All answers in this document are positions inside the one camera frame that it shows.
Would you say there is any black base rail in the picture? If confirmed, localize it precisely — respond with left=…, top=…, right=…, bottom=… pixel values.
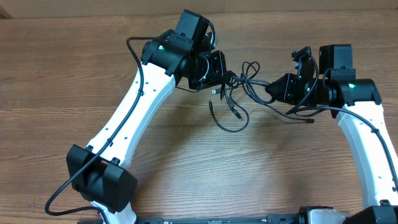
left=77, top=205, right=352, bottom=224

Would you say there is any black USB-A cable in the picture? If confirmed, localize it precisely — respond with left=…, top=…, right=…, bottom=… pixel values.
left=211, top=60, right=315, bottom=124

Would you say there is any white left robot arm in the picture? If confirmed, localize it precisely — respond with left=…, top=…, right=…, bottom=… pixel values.
left=66, top=10, right=226, bottom=223

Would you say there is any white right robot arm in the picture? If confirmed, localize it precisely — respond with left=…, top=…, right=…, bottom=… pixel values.
left=265, top=44, right=397, bottom=223

